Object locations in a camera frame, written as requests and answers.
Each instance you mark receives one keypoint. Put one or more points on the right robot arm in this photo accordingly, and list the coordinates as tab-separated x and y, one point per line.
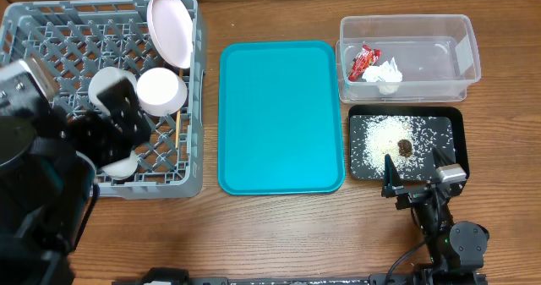
456	249

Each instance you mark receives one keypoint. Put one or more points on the black waste tray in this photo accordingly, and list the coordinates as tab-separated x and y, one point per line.
448	112

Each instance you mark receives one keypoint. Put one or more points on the white napkin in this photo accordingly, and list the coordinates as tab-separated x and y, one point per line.
387	75

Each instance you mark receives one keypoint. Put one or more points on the red silver snack wrapper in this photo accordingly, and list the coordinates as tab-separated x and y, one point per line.
365	58

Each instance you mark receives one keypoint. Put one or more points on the wooden chopstick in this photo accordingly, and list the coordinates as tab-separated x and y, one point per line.
178	117

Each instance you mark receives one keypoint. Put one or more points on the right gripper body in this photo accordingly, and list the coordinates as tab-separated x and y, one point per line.
421	194

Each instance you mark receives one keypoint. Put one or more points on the white cup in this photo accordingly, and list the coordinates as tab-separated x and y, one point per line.
122	169

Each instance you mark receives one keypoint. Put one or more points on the rice grains pile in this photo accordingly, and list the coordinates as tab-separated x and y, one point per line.
374	136

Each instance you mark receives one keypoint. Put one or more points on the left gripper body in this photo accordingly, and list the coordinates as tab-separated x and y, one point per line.
96	141

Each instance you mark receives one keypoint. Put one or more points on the teal serving tray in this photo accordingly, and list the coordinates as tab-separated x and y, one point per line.
279	123

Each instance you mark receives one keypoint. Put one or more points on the clear plastic bin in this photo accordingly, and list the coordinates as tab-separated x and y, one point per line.
437	55

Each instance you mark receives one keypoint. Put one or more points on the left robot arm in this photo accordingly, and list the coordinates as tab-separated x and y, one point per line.
48	167

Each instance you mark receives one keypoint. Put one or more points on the grey bowl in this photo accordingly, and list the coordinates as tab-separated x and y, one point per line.
102	80

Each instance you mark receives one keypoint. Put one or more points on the large white plate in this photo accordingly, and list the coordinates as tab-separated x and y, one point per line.
171	30

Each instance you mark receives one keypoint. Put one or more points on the small pink plate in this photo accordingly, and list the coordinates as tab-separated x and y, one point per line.
161	92

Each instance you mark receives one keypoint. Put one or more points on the grey plastic dish rack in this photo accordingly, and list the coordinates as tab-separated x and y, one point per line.
77	38

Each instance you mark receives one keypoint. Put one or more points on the brown food scrap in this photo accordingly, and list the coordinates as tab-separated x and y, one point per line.
405	148

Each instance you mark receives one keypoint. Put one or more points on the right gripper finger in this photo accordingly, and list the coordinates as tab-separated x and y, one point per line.
392	180
440	158

